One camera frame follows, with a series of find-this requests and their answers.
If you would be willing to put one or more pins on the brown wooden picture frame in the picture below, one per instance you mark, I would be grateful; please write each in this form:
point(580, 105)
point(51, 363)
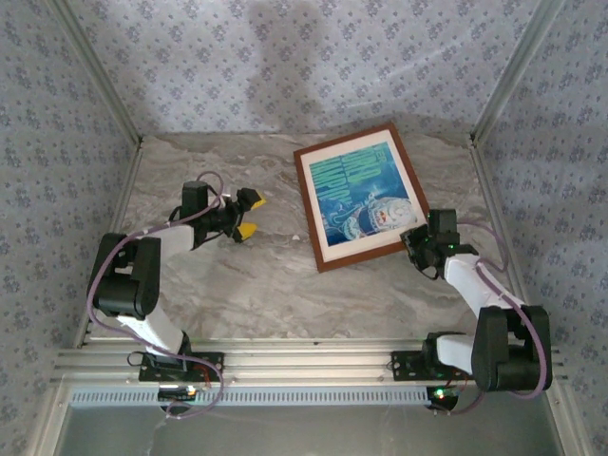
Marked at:
point(356, 259)

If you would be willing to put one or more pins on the blue racing poster photo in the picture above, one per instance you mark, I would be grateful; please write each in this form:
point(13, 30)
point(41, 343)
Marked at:
point(351, 199)

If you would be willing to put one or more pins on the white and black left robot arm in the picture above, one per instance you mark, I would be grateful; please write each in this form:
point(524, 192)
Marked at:
point(123, 280)

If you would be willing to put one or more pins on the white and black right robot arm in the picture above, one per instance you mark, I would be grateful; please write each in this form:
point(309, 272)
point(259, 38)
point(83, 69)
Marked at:
point(480, 285)

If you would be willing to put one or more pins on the small controller circuit board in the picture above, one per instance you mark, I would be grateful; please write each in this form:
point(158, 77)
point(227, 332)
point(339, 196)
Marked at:
point(178, 393)
point(442, 396)

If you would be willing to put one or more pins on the grey metal panel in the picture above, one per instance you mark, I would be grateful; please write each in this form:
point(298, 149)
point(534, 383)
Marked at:
point(309, 432)

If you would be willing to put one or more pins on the aluminium side rail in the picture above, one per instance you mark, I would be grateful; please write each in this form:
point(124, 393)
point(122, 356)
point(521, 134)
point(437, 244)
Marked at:
point(113, 237)
point(480, 166)

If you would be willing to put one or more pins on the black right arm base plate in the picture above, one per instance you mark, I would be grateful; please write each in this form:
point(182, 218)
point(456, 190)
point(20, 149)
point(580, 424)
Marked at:
point(404, 366)

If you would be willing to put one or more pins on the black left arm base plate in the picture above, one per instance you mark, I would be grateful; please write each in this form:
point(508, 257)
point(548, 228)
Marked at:
point(209, 366)

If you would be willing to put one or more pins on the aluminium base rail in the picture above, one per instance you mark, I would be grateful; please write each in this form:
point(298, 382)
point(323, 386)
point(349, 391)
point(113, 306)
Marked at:
point(309, 366)

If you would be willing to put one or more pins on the aluminium corner post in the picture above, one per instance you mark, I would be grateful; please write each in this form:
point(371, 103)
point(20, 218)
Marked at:
point(97, 66)
point(515, 66)

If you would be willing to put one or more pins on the aluminium frame leg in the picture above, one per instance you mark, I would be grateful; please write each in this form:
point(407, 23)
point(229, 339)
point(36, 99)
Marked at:
point(50, 418)
point(567, 418)

